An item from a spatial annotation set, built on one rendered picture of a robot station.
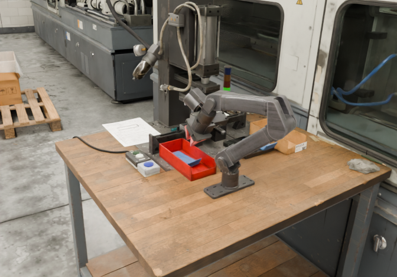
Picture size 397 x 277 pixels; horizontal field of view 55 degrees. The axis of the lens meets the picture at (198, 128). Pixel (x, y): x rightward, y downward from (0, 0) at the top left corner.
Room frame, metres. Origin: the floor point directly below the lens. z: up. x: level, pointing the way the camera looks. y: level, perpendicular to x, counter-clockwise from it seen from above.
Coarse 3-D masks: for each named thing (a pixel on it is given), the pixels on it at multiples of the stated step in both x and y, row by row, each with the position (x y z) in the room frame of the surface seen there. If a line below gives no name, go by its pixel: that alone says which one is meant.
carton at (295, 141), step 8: (264, 120) 1.77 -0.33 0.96; (256, 128) 1.68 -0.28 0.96; (288, 136) 1.67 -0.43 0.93; (296, 136) 1.63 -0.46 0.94; (304, 136) 1.59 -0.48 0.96; (280, 144) 1.55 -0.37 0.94; (288, 144) 1.52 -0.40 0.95; (296, 144) 1.62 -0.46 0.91; (304, 144) 1.58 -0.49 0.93; (288, 152) 1.52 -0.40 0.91
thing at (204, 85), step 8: (184, 72) 1.82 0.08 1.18; (184, 80) 1.72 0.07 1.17; (192, 80) 1.68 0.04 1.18; (200, 80) 1.73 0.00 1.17; (208, 80) 1.64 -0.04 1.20; (192, 88) 1.65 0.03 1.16; (200, 88) 1.61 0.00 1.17; (208, 88) 1.59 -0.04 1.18; (216, 88) 1.62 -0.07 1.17; (184, 96) 1.60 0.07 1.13; (184, 104) 1.63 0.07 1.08
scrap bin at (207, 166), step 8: (160, 144) 1.46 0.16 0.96; (168, 144) 1.49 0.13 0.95; (176, 144) 1.52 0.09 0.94; (184, 144) 1.52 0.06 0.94; (160, 152) 1.46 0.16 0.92; (168, 152) 1.40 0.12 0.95; (184, 152) 1.50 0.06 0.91; (192, 152) 1.47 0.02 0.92; (200, 152) 1.42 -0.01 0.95; (168, 160) 1.40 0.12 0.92; (176, 160) 1.36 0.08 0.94; (208, 160) 1.37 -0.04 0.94; (176, 168) 1.35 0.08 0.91; (184, 168) 1.30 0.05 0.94; (192, 168) 1.27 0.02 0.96; (200, 168) 1.36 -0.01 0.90; (208, 168) 1.37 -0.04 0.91; (184, 176) 1.30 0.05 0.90; (192, 176) 1.27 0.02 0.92; (200, 176) 1.29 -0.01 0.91
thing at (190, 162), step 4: (176, 152) 1.49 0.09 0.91; (180, 152) 1.49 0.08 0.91; (180, 156) 1.46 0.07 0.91; (184, 156) 1.46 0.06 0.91; (184, 160) 1.42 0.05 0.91; (188, 160) 1.42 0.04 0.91; (192, 160) 1.43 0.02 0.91; (196, 160) 1.38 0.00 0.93; (200, 160) 1.40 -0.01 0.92; (188, 164) 1.36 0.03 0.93; (192, 164) 1.38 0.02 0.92; (196, 164) 1.40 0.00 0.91
